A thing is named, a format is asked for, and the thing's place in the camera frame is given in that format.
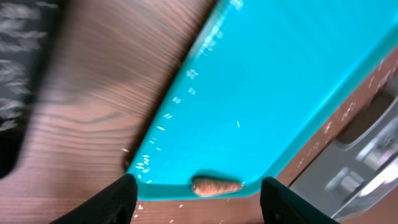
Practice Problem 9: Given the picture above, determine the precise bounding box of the grey dishwasher rack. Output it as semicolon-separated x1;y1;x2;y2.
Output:
290;77;397;221

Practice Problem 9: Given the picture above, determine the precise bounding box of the black rectangular tray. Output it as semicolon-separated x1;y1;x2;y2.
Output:
1;0;70;177

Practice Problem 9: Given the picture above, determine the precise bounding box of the carrot piece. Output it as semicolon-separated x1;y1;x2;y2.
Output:
192;177;243;197

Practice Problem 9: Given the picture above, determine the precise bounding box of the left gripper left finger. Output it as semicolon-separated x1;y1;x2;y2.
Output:
52;174;137;224

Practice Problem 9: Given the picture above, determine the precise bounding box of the teal serving tray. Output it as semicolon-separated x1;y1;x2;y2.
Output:
129;0;397;201

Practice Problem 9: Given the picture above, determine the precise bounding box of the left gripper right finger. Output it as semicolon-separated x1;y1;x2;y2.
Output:
260;177;338;224

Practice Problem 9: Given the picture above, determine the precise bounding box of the pile of white rice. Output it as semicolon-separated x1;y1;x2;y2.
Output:
1;0;61;131

